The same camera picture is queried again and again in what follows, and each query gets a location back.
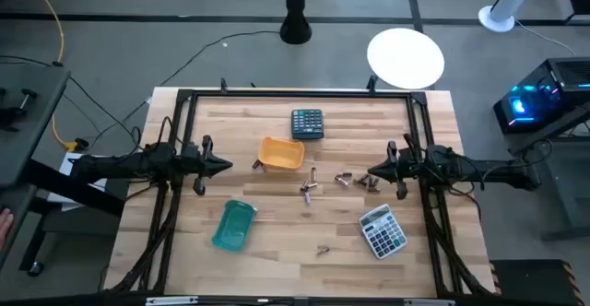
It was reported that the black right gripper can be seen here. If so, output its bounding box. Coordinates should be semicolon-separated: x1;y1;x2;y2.
367;139;419;201

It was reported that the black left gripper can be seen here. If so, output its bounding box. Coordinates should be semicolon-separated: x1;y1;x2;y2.
182;134;234;197

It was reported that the yellow plastic bin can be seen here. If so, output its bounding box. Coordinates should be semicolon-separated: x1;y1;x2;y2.
256;135;306;172

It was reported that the green plastic bin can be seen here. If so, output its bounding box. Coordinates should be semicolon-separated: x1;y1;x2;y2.
210;198;258;253

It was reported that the silver calculator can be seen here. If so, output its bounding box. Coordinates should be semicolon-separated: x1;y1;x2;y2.
358;203;409;261

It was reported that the black calculator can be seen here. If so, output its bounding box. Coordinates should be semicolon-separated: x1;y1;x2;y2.
290;108;325;141

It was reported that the black desk support beam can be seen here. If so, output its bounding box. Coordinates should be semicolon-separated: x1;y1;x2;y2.
18;158;128;277

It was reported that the white paper sheet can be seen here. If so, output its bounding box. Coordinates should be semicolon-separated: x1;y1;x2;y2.
45;151;110;206

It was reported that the black computer with coloured lights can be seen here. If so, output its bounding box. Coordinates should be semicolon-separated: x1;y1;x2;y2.
491;56;590;135

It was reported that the black pole stand base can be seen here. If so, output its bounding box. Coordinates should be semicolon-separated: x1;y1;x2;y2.
278;0;313;46

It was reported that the black computer stand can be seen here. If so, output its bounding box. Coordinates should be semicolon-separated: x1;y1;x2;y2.
506;107;590;158

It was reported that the black mat with hazard stripes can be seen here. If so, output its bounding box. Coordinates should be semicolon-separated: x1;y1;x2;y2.
489;258;585;306

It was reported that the grey desk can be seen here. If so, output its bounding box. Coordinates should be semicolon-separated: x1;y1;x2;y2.
0;64;73;270

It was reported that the grey side table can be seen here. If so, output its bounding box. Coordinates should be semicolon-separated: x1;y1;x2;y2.
538;139;590;242

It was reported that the black clamp tool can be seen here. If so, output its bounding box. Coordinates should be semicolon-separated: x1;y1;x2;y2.
0;88;39;133

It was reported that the person's hand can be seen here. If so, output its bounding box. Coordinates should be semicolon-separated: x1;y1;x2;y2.
0;207;15;252

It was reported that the black cable bundle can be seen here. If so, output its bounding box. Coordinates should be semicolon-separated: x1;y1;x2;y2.
426;190;490;296
110;190;179;293

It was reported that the black floor cable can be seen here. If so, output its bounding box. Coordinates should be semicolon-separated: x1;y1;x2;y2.
99;29;281;136

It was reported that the silver metal bracket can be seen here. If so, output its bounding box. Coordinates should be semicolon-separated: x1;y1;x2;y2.
403;299;456;306
145;296;199;306

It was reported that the yellow floor cable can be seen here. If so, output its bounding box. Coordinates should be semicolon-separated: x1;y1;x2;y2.
25;0;89;153

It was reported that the white floor cable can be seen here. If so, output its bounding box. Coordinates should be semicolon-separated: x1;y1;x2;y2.
513;18;577;56

